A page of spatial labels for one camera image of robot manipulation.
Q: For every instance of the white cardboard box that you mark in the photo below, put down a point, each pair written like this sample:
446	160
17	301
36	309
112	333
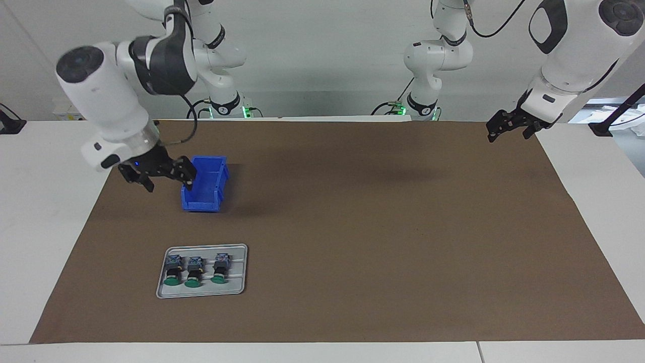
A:
65	113

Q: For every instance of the white paper pile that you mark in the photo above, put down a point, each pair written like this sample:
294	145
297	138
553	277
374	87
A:
584	113

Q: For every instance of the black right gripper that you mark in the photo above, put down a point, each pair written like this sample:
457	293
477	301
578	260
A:
146	164

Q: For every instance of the brown table mat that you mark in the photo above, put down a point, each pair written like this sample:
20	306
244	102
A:
352	252

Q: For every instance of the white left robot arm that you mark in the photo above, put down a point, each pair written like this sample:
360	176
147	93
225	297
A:
569	55

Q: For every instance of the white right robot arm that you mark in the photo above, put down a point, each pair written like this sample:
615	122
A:
101	91

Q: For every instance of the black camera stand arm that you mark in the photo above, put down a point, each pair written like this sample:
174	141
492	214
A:
599	129

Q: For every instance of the green push button switch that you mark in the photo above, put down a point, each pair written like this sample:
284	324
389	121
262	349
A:
194	271
173	269
220	267

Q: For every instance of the black clamp bracket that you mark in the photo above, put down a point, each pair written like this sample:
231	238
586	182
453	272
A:
10	126

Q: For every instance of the grey metal tray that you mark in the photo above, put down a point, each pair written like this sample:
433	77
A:
237	275

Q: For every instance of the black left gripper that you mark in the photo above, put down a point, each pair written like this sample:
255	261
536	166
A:
524	120

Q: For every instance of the blue plastic storage bin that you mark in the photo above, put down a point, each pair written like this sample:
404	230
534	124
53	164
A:
204	199

